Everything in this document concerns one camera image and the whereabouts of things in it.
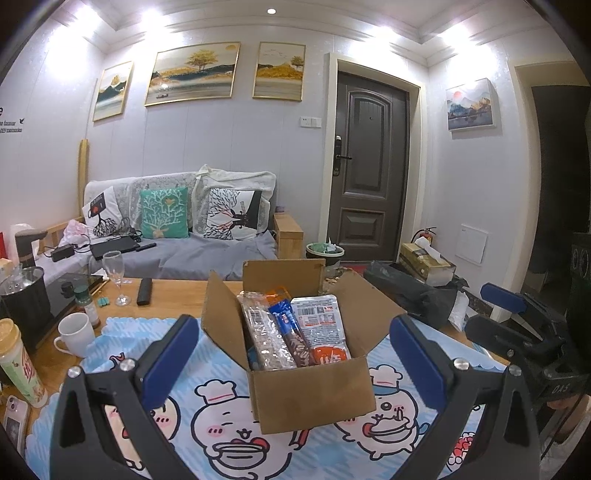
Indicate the frameless mountain canvas picture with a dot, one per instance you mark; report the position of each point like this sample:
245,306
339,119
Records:
471,106

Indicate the blue cartoon printed cloth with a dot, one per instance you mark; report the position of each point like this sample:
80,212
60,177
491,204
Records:
221,443

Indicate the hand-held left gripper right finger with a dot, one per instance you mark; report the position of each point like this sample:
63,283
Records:
420,360

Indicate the clear pale snack packet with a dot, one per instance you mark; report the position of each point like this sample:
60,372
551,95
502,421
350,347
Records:
279,350

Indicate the black power adapter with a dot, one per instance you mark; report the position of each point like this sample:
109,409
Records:
62,254

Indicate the red fire extinguisher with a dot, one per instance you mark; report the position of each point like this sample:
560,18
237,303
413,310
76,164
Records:
425,235

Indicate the wooden plank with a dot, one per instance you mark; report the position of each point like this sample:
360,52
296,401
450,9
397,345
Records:
83,175

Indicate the black metal bin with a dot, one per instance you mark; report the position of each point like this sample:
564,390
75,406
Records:
27,309

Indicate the golden hill wall painting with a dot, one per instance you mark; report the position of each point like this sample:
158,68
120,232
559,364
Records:
279,71

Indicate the black plastic bag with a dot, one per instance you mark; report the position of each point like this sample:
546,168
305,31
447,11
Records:
406,290

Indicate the wine glass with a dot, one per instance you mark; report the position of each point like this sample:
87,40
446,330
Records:
113,267

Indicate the white wall panel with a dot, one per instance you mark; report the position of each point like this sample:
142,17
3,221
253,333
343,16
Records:
472,243

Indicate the grey wooden sofa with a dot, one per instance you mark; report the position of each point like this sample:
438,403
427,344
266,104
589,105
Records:
207,258

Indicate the pink cloth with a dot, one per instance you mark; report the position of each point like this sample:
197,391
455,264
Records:
75,230

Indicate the green drink cup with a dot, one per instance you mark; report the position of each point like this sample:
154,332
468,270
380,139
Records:
21,364

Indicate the white mug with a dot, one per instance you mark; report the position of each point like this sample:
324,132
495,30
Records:
76,334

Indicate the yellow tissue box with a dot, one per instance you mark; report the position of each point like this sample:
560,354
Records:
425,263

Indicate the white red print cushion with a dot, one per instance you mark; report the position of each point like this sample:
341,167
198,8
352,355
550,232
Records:
102,212

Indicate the clear dark seaweed snack packet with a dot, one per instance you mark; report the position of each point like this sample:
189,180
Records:
253,323

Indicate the wide tree wall painting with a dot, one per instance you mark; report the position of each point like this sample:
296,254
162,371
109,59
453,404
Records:
194,74

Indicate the spice jar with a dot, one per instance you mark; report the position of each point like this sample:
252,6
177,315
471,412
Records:
87,307

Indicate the wall text decal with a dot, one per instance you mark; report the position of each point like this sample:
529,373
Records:
9,122

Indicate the grey water pump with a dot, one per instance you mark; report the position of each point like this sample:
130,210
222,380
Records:
27,244

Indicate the black remote control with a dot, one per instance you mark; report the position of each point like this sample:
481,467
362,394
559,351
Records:
145,291

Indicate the brown chocolate bar packet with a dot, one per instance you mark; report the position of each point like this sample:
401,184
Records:
298,350

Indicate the silver orange snack packet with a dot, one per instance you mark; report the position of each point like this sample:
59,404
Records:
323,323

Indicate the white wall switch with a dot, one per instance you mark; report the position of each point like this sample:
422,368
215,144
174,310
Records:
310,122

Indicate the dark grey door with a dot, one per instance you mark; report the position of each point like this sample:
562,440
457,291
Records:
369,184

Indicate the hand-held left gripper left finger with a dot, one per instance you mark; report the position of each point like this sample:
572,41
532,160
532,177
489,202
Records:
171,355

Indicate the brown cardboard box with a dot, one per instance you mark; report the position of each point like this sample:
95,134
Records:
314,397

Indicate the black induction cooker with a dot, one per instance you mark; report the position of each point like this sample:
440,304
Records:
78,279

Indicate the teal patterned cushion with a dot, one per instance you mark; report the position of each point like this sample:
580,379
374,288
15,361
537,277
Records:
164,212

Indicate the white phone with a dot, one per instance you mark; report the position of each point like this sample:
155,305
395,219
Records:
16,424

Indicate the small mountain wall painting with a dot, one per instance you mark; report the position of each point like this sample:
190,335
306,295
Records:
113,92

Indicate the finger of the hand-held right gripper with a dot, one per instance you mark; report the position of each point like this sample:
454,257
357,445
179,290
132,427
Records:
503,297
494,334

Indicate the white tree print cushion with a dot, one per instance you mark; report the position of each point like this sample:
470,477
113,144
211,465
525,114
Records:
231,214

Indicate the small teal packet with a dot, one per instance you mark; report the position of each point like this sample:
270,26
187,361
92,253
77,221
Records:
102,302

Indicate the black laptop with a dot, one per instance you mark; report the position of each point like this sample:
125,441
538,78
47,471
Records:
113,247

